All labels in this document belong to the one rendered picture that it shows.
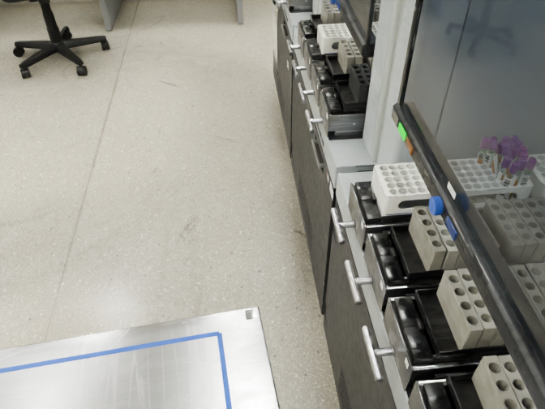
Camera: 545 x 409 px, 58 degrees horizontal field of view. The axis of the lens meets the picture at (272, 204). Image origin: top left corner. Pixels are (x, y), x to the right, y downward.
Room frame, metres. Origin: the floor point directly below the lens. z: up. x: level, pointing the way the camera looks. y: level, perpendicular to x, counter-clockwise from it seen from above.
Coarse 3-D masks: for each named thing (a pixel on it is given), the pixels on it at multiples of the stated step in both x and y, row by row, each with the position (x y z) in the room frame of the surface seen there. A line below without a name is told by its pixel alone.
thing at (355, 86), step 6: (354, 66) 1.20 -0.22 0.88; (354, 72) 1.17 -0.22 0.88; (360, 72) 1.17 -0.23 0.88; (354, 78) 1.16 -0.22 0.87; (360, 78) 1.15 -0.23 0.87; (354, 84) 1.15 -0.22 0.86; (360, 84) 1.11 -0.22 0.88; (366, 84) 1.11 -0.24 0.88; (354, 90) 1.14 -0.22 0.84; (360, 90) 1.10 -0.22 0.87; (366, 90) 1.10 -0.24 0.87; (354, 96) 1.14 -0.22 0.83; (360, 96) 1.10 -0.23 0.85; (366, 96) 1.10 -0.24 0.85
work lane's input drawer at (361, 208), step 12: (360, 192) 0.77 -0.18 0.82; (348, 204) 0.82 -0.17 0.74; (360, 204) 0.75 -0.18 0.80; (372, 204) 0.74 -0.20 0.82; (336, 216) 0.77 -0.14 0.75; (360, 216) 0.72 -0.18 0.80; (372, 216) 0.70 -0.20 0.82; (384, 216) 0.70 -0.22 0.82; (396, 216) 0.70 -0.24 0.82; (408, 216) 0.70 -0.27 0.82; (336, 228) 0.74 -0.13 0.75; (360, 228) 0.71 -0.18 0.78; (372, 228) 0.68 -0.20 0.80; (384, 228) 0.69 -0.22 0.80; (360, 240) 0.70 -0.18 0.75
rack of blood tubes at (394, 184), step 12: (384, 168) 0.80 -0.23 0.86; (396, 168) 0.80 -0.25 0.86; (408, 168) 0.79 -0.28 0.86; (372, 180) 0.79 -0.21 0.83; (384, 180) 0.75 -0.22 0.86; (396, 180) 0.77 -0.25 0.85; (408, 180) 0.76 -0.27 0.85; (420, 180) 0.75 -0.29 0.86; (372, 192) 0.78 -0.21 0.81; (384, 192) 0.72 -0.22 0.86; (396, 192) 0.72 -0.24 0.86; (408, 192) 0.72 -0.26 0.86; (420, 192) 0.72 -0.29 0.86; (384, 204) 0.71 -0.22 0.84; (396, 204) 0.71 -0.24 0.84; (408, 204) 0.74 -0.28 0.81; (420, 204) 0.74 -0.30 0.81
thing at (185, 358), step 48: (96, 336) 0.44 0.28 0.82; (144, 336) 0.44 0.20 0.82; (192, 336) 0.43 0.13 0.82; (240, 336) 0.43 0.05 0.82; (0, 384) 0.36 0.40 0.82; (48, 384) 0.36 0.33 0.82; (96, 384) 0.36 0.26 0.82; (144, 384) 0.36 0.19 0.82; (192, 384) 0.35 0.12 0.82; (240, 384) 0.35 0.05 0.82
